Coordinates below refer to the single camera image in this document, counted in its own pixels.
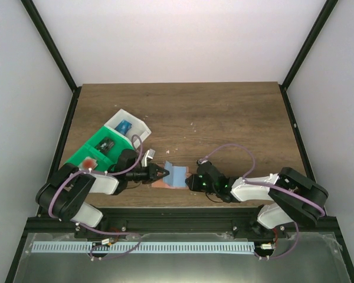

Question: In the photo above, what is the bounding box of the light blue slotted cable duct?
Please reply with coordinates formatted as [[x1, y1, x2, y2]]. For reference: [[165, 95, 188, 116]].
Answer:
[[31, 241, 255, 255]]

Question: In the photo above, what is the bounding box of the red dot card in bin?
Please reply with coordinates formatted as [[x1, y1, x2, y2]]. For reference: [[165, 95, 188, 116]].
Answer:
[[79, 157, 98, 170]]

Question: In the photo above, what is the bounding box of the white plastic bin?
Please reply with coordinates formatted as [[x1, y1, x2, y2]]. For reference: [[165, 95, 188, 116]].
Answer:
[[104, 109, 152, 144]]

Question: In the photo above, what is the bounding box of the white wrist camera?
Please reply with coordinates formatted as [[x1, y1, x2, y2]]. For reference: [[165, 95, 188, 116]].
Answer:
[[142, 149, 155, 167], [196, 159, 208, 166]]

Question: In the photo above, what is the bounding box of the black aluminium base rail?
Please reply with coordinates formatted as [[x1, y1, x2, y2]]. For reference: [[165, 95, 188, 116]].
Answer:
[[23, 207, 342, 241]]

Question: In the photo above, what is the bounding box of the purple cable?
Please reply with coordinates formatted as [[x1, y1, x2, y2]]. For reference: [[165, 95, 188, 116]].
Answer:
[[199, 143, 325, 261], [48, 134, 144, 262]]

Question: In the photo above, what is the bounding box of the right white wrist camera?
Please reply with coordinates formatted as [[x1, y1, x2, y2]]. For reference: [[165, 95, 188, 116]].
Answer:
[[196, 159, 208, 166]]

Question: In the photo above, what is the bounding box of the left black frame post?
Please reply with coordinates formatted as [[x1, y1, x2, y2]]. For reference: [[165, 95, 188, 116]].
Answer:
[[19, 0, 78, 92]]

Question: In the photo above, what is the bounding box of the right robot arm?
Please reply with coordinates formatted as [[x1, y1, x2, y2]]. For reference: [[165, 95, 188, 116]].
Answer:
[[185, 161, 329, 238]]

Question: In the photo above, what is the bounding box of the right black frame post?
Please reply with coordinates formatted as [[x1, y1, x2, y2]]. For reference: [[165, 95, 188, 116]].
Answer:
[[281, 0, 340, 89]]

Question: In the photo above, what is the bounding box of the blue card in bin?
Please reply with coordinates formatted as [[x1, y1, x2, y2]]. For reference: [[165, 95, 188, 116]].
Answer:
[[115, 120, 132, 136]]

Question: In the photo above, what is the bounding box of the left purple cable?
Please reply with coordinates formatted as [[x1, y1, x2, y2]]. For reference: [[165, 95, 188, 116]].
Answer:
[[48, 134, 144, 262]]

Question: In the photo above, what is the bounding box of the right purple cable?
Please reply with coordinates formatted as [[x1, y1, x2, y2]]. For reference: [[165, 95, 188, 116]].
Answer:
[[199, 143, 325, 261]]

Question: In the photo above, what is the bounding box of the black card in bin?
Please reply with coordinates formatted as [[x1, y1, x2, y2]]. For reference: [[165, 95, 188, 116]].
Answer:
[[95, 137, 115, 155]]

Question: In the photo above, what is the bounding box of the black frame post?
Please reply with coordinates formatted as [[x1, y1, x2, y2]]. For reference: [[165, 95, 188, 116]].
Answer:
[[19, 0, 78, 92], [281, 0, 340, 89]]

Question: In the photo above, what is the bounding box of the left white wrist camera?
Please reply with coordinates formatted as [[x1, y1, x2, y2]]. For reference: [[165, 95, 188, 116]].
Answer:
[[142, 149, 155, 167]]

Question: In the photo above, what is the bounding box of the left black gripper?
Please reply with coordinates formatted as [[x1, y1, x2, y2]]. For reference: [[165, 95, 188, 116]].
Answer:
[[126, 163, 170, 184]]

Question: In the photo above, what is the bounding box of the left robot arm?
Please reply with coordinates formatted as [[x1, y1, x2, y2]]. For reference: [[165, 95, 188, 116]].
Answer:
[[35, 149, 170, 238]]

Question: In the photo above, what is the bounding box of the green plastic bin middle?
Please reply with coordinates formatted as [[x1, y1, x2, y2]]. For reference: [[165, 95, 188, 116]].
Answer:
[[85, 126, 133, 165]]

